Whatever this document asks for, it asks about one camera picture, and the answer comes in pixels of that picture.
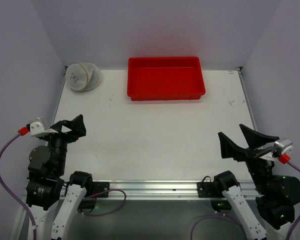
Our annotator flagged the red plastic tray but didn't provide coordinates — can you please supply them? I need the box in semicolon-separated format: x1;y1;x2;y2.
127;56;206;101

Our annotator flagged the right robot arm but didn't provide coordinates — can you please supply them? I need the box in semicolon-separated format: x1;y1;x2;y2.
213;124;300;240

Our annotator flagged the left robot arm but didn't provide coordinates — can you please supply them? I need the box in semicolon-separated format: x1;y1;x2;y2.
26;114;93;240

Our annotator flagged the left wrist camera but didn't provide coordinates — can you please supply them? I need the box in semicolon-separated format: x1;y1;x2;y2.
17;116;58;138

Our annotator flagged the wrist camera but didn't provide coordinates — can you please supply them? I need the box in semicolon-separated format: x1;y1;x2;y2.
17;116;58;138
260;139;294;164

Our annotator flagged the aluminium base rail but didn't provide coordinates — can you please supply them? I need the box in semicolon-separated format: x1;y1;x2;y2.
100;180;260;201

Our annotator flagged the white mesh laundry bag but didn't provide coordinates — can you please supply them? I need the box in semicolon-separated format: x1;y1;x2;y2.
65;62;102;93

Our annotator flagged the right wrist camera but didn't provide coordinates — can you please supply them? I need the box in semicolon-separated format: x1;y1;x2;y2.
260;139;294;164

